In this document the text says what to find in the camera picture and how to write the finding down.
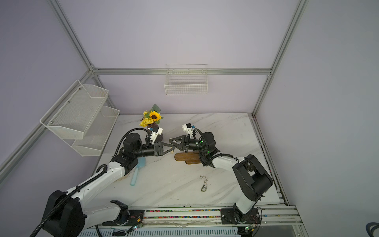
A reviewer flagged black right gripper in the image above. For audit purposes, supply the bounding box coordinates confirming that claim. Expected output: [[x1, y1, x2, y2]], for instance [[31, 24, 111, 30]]
[[171, 135, 208, 153]]

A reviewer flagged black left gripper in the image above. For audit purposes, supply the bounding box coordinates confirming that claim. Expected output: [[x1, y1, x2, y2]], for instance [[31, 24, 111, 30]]
[[135, 142, 175, 159]]

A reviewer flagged wooden watch stand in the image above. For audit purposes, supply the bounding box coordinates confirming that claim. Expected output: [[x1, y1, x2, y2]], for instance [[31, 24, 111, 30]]
[[174, 152, 201, 165]]

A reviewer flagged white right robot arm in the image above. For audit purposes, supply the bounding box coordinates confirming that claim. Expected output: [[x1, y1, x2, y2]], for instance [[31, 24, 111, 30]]
[[169, 128, 273, 225]]

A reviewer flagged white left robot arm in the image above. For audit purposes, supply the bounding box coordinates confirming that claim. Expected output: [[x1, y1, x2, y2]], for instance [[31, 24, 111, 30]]
[[31, 128, 175, 237]]

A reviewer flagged light blue plastic shovel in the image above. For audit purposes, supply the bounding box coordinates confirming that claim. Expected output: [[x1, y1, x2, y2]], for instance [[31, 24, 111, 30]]
[[130, 157, 146, 186]]

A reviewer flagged sunflower bouquet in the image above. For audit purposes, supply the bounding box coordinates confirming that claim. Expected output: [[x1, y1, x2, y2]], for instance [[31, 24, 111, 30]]
[[140, 104, 163, 128]]

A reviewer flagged white two-tier mesh shelf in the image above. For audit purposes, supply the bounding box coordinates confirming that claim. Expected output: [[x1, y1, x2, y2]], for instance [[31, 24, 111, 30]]
[[40, 81, 119, 157]]

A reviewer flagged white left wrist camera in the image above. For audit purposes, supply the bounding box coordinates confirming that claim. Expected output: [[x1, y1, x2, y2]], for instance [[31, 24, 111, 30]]
[[149, 127, 163, 144]]

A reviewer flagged white wire wall basket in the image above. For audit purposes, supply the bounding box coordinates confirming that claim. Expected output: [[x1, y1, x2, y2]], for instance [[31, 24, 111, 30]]
[[164, 64, 208, 95]]

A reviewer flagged aluminium cage frame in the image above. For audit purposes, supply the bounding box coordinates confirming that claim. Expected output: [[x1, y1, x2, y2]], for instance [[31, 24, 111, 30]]
[[1, 1, 299, 219]]

